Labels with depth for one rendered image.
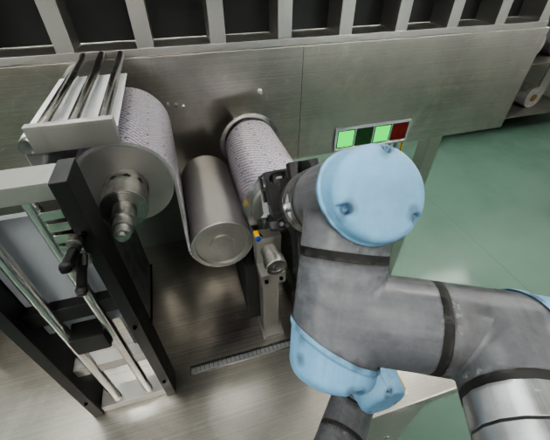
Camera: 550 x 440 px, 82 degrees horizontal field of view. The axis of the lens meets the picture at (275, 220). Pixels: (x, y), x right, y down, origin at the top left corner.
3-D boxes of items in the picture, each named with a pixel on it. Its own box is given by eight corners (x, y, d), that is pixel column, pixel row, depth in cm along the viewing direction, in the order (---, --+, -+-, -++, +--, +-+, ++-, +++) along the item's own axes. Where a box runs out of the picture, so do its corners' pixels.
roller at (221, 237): (196, 272, 65) (185, 229, 57) (186, 199, 83) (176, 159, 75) (254, 260, 67) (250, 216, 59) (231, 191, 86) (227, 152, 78)
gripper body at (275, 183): (303, 170, 49) (334, 154, 38) (312, 224, 50) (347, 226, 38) (255, 178, 48) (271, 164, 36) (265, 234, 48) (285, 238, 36)
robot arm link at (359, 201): (325, 251, 21) (339, 125, 21) (284, 241, 32) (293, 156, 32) (428, 262, 23) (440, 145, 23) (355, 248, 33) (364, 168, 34)
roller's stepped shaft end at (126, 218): (113, 250, 41) (104, 231, 39) (116, 220, 46) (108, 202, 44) (138, 244, 42) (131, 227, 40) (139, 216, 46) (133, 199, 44)
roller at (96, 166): (94, 228, 52) (56, 153, 43) (108, 155, 71) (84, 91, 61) (182, 213, 55) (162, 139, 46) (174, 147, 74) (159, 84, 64)
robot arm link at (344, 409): (317, 430, 58) (323, 408, 50) (339, 374, 65) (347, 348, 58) (359, 456, 55) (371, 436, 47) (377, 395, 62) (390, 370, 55)
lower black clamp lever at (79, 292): (77, 299, 36) (72, 296, 34) (78, 258, 38) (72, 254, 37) (91, 296, 36) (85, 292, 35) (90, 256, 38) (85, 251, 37)
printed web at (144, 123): (148, 340, 76) (50, 149, 43) (148, 267, 93) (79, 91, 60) (301, 300, 84) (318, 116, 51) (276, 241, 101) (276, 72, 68)
